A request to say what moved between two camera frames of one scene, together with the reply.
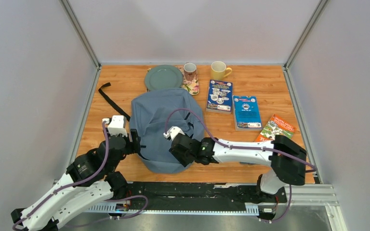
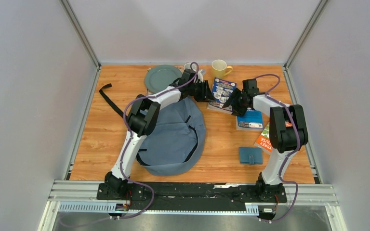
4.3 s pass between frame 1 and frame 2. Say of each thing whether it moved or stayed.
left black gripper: moved
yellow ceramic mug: stayed
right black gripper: moved
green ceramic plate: stayed
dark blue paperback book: stayed
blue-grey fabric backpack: stayed
